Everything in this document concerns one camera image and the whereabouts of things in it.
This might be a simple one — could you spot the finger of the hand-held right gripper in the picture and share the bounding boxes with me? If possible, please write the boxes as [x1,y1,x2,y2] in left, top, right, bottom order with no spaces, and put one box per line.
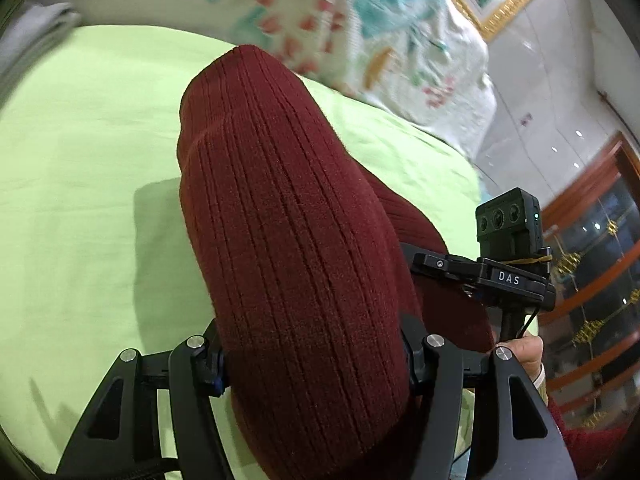
[398,242,479,281]

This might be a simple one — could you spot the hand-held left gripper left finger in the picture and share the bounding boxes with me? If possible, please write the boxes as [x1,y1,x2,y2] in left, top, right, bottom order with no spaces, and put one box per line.
[55,317,233,480]

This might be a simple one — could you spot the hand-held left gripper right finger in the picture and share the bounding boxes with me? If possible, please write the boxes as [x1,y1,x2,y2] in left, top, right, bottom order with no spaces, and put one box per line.
[397,312,578,480]

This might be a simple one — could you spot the dark red knit sweater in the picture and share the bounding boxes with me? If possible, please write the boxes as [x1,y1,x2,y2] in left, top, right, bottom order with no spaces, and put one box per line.
[176,44,496,480]

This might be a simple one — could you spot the person's right forearm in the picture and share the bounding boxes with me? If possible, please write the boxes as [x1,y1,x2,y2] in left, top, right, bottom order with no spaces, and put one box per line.
[532,365,640,480]

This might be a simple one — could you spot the person's right hand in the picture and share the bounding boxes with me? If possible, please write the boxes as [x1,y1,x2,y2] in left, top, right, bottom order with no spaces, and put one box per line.
[492,335,546,386]

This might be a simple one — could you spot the wooden glass door cabinet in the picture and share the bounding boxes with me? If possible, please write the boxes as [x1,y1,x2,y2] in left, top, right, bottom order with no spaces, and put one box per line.
[540,132,640,431]

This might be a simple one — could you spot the light green bed sheet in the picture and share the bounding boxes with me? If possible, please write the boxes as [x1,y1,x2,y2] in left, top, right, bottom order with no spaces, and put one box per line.
[0,25,541,480]

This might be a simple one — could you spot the white floral quilt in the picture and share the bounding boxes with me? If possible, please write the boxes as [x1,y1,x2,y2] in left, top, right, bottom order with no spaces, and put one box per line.
[200,0,496,161]

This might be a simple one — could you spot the gold framed painting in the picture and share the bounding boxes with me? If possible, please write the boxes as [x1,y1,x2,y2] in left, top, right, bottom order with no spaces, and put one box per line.
[420,0,568,41]

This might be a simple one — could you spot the grey folded cloth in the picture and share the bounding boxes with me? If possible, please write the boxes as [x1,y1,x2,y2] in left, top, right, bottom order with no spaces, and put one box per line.
[0,2,83,106]

